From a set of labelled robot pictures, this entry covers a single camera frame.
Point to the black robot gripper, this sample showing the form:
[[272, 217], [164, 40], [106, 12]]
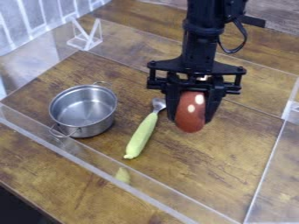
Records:
[[197, 72]]

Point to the small silver pot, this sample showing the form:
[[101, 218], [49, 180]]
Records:
[[84, 110]]

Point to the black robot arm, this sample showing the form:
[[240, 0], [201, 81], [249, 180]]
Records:
[[213, 14]]

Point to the black bar in background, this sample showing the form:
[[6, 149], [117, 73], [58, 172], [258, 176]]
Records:
[[253, 21]]

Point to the spoon with yellow-green handle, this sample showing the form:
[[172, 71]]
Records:
[[145, 130]]

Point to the clear acrylic triangular bracket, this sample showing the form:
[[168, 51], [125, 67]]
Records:
[[86, 40]]

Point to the clear acrylic enclosure wall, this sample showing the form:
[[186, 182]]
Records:
[[232, 174]]

